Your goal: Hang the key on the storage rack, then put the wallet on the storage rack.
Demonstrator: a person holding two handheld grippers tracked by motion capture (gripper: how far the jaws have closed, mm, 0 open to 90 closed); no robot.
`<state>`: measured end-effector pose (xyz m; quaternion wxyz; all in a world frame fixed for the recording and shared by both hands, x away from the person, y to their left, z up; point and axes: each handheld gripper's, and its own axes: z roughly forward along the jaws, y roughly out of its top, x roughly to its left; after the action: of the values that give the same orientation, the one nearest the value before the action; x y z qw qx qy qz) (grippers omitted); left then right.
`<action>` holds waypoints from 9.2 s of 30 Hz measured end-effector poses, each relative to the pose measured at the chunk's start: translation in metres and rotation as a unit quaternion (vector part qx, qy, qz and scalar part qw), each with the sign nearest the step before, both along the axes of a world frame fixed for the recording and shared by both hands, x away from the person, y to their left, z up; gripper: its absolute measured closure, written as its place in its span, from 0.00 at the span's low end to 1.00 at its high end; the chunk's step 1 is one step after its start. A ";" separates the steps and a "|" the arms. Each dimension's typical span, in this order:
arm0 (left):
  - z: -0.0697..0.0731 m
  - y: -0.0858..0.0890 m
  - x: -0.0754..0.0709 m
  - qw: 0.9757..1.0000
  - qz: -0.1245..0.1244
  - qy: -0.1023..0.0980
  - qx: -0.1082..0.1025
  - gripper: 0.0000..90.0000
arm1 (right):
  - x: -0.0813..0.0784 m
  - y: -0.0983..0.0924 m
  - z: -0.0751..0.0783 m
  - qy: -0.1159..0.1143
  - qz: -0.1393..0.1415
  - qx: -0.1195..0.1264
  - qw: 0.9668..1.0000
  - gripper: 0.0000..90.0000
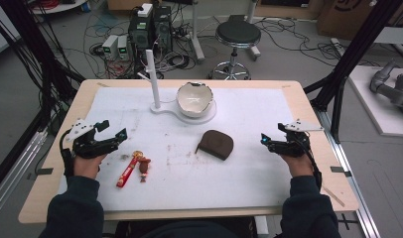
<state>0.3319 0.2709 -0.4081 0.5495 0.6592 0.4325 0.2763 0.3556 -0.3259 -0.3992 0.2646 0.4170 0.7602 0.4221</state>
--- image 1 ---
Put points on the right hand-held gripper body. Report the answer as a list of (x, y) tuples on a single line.
[(294, 147)]

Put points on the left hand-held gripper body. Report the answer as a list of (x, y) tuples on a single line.
[(88, 147)]

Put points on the person's left hand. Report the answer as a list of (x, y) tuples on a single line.
[(87, 167)]

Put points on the person's right hand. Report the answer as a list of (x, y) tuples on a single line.
[(300, 167)]

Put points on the red snack stick packet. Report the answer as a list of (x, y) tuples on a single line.
[(127, 172)]

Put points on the small brown toy figure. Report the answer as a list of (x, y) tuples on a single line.
[(144, 167)]

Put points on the black tape piece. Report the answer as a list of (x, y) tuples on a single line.
[(44, 171), (340, 170)]

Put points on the brown pouch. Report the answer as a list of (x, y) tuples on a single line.
[(216, 144)]

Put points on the thin wooden stick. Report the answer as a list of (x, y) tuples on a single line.
[(333, 196)]

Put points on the grey power supply unit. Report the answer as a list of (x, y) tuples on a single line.
[(122, 48), (110, 46)]

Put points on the white eggshell-shaped bowl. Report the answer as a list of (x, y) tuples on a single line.
[(193, 99)]

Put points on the white table mat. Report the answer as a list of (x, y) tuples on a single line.
[(189, 185)]

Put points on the white board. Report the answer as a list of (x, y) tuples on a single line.
[(371, 109)]

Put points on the black computer tower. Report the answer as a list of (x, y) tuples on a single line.
[(163, 28), (140, 33)]

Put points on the white table leg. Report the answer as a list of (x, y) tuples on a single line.
[(196, 33), (253, 29)]

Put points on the black round stool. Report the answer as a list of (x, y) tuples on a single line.
[(237, 33)]

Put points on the person's dark lap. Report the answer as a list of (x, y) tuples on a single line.
[(189, 229)]

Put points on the white box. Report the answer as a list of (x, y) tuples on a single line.
[(145, 10)]

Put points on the cardboard box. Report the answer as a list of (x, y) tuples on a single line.
[(348, 16)]

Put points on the white stand with post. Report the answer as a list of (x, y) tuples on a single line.
[(154, 82)]

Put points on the aluminium rail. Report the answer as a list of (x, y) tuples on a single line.
[(14, 173), (351, 185)]

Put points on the black frame post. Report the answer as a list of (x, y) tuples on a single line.
[(30, 43), (355, 53)]

